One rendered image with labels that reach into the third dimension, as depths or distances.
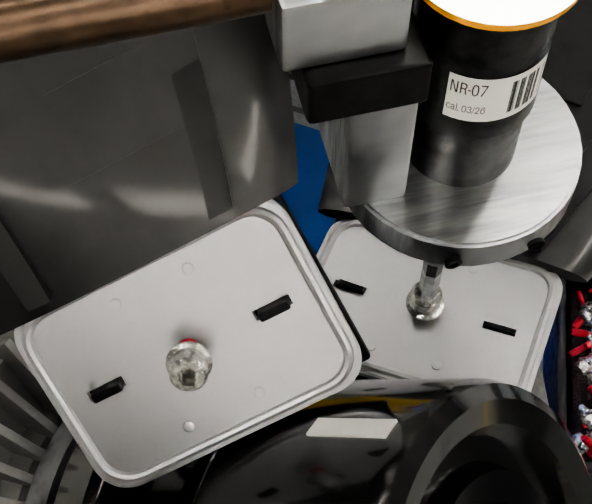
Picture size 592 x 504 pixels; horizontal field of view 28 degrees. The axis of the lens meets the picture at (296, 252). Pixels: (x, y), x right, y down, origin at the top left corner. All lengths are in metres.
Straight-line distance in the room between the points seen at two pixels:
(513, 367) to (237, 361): 0.11
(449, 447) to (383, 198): 0.07
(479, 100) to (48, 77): 0.11
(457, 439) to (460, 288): 0.11
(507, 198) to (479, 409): 0.06
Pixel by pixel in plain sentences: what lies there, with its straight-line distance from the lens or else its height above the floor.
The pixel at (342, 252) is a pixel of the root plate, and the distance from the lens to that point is 0.45.
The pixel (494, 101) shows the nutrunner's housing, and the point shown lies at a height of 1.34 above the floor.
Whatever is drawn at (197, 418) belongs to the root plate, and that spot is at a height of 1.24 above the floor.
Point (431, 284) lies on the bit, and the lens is 0.41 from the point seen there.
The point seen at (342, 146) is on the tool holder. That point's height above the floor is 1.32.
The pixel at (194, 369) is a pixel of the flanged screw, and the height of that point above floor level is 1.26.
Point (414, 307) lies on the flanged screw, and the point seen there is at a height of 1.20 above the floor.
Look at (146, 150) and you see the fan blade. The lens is 0.34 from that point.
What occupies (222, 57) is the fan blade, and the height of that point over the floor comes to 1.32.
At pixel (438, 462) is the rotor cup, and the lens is 0.34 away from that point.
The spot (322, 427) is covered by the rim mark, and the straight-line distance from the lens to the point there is 0.35.
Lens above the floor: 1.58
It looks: 60 degrees down
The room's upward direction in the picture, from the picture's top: straight up
